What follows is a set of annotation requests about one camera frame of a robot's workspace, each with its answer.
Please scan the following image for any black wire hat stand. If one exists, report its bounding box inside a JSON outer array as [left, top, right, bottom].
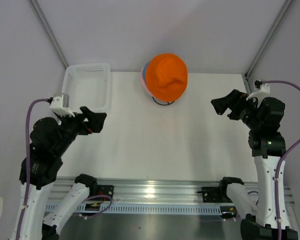
[[152, 97, 174, 106]]

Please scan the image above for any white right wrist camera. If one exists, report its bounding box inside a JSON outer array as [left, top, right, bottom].
[[246, 80, 271, 102]]

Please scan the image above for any aluminium mounting rail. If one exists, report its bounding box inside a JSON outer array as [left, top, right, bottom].
[[48, 177, 295, 206]]

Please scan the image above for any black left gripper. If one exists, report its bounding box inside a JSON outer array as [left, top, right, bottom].
[[54, 105, 107, 156]]

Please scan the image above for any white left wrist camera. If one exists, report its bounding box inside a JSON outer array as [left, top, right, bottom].
[[49, 93, 75, 117]]

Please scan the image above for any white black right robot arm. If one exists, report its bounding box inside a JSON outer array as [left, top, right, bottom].
[[211, 89, 299, 240]]

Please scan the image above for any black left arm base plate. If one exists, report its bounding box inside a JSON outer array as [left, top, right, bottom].
[[95, 184, 115, 202]]

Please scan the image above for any pink bucket hat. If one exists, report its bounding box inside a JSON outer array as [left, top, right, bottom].
[[140, 66, 154, 97]]

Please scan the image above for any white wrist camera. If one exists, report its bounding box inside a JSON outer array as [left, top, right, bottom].
[[49, 93, 75, 117], [246, 80, 271, 102]]

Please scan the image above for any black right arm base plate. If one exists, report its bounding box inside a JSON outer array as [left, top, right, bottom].
[[200, 186, 232, 203]]

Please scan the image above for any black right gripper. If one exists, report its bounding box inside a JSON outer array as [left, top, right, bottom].
[[210, 89, 262, 130]]

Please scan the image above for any white perforated plastic basket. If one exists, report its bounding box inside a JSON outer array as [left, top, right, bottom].
[[61, 63, 111, 113]]

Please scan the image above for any blue bucket hat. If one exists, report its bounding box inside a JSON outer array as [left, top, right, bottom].
[[141, 60, 153, 86]]

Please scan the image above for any white slotted cable duct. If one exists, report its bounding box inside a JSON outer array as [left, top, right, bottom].
[[44, 202, 223, 216]]

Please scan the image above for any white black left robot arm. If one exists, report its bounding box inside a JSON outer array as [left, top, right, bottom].
[[10, 93, 114, 240]]

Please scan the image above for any orange bucket hat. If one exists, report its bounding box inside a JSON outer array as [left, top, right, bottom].
[[147, 53, 188, 102]]

